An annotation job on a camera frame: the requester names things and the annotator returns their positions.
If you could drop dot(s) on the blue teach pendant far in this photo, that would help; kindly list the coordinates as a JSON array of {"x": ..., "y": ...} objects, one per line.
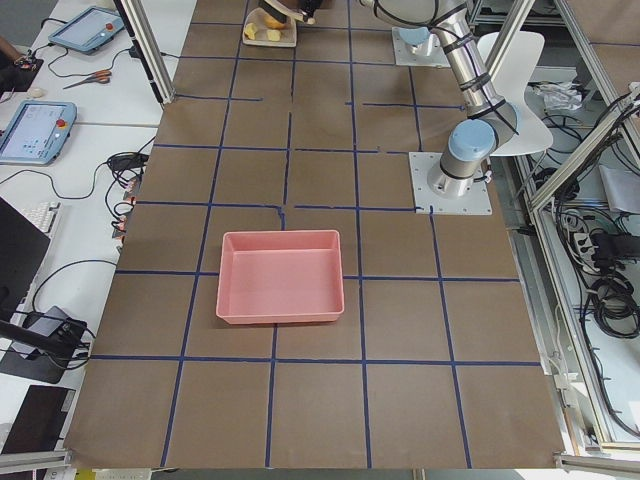
[{"x": 89, "y": 30}]

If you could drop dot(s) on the black power adapter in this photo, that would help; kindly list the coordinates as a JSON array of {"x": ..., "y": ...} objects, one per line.
[{"x": 127, "y": 161}]

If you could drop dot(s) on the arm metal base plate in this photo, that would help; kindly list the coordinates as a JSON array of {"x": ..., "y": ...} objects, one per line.
[
  {"x": 418, "y": 47},
  {"x": 436, "y": 193}
]

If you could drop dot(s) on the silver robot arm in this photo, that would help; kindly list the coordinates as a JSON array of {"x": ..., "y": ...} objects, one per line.
[{"x": 491, "y": 120}]

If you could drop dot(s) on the black monitor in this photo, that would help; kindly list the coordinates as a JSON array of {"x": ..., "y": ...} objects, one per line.
[{"x": 23, "y": 249}]

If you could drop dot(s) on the pink plastic bin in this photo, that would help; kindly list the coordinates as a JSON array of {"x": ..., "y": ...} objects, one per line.
[{"x": 280, "y": 277}]

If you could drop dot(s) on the bread piece with crust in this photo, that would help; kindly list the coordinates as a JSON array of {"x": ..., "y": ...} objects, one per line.
[{"x": 250, "y": 31}]

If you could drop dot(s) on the orange handled scissors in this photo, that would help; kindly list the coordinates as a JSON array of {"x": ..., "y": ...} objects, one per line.
[{"x": 98, "y": 77}]

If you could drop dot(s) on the orange potato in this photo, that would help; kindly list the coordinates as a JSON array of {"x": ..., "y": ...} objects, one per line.
[{"x": 273, "y": 23}]

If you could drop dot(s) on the white power strip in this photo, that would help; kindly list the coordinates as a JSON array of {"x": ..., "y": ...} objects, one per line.
[{"x": 582, "y": 250}]

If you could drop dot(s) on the white plastic chair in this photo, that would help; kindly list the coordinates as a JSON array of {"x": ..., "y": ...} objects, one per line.
[{"x": 510, "y": 81}]

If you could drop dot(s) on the blue teach pendant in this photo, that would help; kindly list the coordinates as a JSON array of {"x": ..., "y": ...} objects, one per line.
[
  {"x": 89, "y": 30},
  {"x": 37, "y": 132}
]

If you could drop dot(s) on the white keyboard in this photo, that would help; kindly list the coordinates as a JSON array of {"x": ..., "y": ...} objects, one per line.
[{"x": 44, "y": 216}]

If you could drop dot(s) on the blue teach pendant near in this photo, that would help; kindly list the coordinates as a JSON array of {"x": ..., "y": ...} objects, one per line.
[{"x": 37, "y": 132}]

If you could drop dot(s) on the aluminium frame post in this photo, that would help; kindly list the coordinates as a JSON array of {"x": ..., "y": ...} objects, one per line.
[{"x": 143, "y": 40}]

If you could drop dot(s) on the beige plastic dustpan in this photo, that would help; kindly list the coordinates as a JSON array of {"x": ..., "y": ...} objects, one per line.
[{"x": 289, "y": 34}]

